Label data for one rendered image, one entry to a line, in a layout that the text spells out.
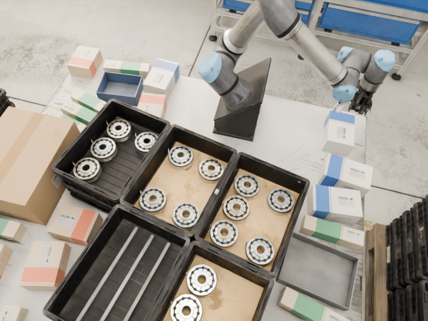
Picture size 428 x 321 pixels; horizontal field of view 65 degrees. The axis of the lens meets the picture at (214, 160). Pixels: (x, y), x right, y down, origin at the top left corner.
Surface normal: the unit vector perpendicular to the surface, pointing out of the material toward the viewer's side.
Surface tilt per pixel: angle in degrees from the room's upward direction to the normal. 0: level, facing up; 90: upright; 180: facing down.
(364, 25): 90
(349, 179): 0
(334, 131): 0
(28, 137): 0
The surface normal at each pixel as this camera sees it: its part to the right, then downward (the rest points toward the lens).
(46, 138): 0.04, -0.53
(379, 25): -0.25, 0.82
